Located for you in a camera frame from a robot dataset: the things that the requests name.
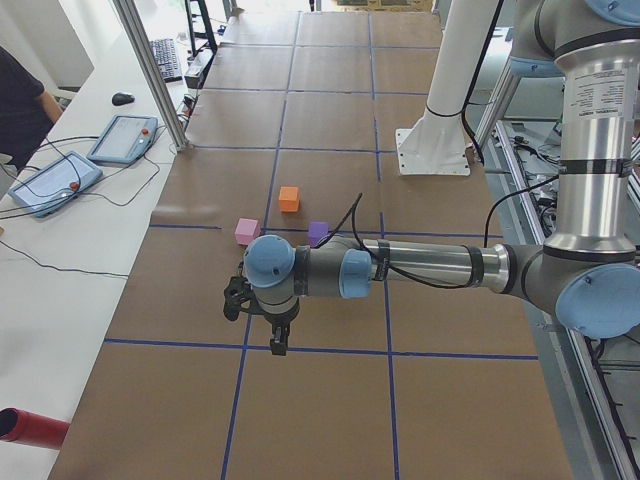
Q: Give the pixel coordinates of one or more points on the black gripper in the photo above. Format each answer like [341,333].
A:
[279,320]

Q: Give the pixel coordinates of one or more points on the orange foam cube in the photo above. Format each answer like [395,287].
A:
[289,199]

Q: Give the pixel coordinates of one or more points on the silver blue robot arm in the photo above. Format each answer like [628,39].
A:
[583,274]

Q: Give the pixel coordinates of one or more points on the pink foam cube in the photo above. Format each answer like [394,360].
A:
[246,231]

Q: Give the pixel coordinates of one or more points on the purple foam cube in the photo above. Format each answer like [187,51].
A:
[317,231]

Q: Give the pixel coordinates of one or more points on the far blue teach pendant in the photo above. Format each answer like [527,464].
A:
[125,139]

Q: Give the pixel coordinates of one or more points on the blue teach pendant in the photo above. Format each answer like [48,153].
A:
[55,185]
[125,139]

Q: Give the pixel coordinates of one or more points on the near blue teach pendant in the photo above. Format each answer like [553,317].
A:
[55,185]

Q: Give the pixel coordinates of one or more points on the red cylinder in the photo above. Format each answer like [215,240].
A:
[27,428]

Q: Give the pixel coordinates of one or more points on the black computer mouse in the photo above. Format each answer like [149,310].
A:
[122,98]

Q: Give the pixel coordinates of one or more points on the black keyboard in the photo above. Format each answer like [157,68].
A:
[167,59]

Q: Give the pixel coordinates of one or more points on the seated person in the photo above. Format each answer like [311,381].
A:
[28,111]

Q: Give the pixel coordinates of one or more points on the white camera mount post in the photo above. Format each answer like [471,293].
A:
[436,144]

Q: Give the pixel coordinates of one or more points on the aluminium frame post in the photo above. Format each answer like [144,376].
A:
[135,31]

